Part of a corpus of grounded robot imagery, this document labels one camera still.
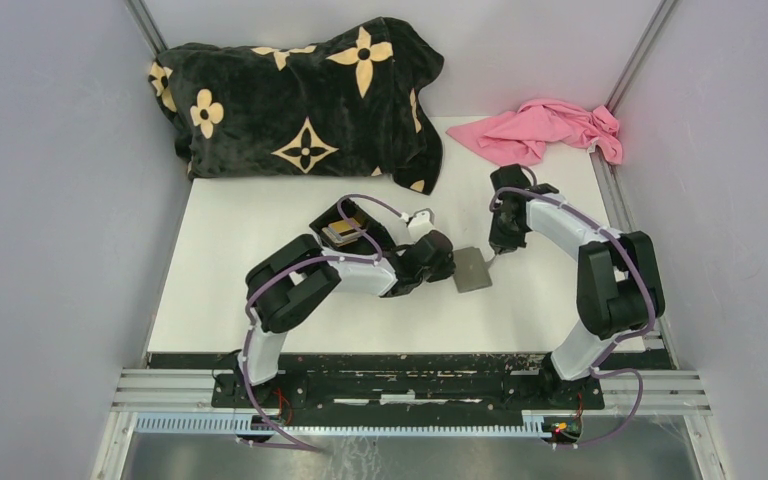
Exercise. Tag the black floral plush blanket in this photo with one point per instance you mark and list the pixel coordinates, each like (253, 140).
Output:
(345, 107)

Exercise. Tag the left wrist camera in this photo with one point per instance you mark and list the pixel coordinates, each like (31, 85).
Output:
(420, 223)

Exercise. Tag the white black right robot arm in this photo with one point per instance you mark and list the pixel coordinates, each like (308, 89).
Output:
(619, 293)

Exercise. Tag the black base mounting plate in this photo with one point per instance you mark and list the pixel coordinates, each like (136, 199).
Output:
(432, 390)

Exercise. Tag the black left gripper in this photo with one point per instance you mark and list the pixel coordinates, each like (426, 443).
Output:
(443, 271)

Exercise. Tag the grey leather card holder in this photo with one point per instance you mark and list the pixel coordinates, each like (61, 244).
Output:
(470, 273)

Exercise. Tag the stack of cards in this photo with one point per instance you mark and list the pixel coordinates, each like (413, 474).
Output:
(342, 232)

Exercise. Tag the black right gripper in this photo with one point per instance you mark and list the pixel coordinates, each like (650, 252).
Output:
(499, 241)

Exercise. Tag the black plastic card box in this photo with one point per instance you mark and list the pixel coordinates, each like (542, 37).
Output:
(375, 237)

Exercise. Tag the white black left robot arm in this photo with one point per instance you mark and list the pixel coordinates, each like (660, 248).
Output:
(286, 288)

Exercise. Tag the pink cloth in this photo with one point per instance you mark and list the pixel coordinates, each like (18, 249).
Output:
(521, 136)

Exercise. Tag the slotted grey cable duct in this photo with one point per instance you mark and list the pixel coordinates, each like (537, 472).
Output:
(244, 424)

